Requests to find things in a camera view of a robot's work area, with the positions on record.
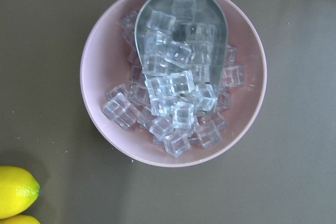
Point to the lemon upper whole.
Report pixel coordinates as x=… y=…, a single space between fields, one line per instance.
x=19 y=190

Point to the lemon lower whole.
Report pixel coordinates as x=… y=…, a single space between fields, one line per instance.
x=20 y=219

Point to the pink bowl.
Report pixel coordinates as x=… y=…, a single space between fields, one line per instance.
x=104 y=65

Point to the pile of clear ice cubes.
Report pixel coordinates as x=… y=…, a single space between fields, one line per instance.
x=129 y=104

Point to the metal ice scoop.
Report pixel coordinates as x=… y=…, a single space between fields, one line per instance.
x=182 y=49

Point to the lemon whole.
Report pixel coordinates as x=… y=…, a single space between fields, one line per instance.
x=20 y=219
x=19 y=190

